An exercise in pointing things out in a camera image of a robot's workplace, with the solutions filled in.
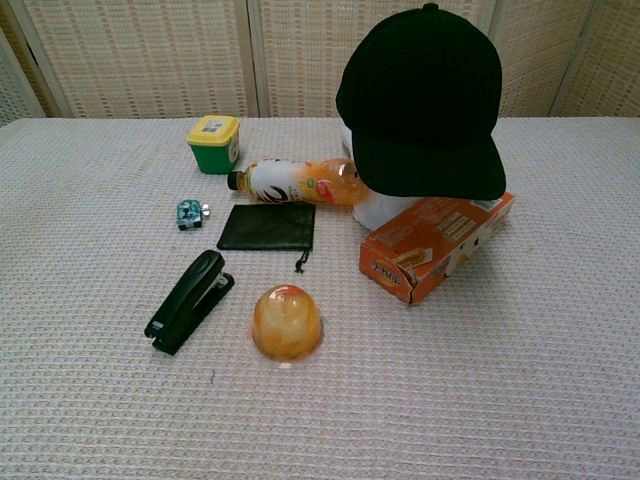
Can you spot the black baseball cap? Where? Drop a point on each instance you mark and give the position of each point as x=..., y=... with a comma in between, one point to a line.
x=420, y=110

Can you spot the white foam mannequin head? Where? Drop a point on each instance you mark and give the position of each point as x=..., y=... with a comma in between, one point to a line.
x=372, y=210

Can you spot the orange juice plastic bottle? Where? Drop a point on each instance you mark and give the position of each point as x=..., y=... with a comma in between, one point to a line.
x=295, y=182

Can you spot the orange fruit jelly cup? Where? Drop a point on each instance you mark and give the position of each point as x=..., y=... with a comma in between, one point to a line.
x=286, y=322

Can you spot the orange cardboard snack box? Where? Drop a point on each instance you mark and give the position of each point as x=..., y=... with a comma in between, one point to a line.
x=440, y=245

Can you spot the small teal toy car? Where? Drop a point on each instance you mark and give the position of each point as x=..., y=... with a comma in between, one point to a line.
x=189, y=213

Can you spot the black stapler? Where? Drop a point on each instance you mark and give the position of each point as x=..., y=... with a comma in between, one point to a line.
x=192, y=300

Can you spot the green tub with yellow lid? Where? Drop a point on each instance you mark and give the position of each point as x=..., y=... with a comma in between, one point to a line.
x=214, y=145

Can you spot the white waffle weave tablecloth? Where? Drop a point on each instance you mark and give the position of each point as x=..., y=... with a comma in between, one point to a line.
x=320, y=390

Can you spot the woven folding screen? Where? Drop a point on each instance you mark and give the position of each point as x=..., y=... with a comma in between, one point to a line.
x=150, y=55

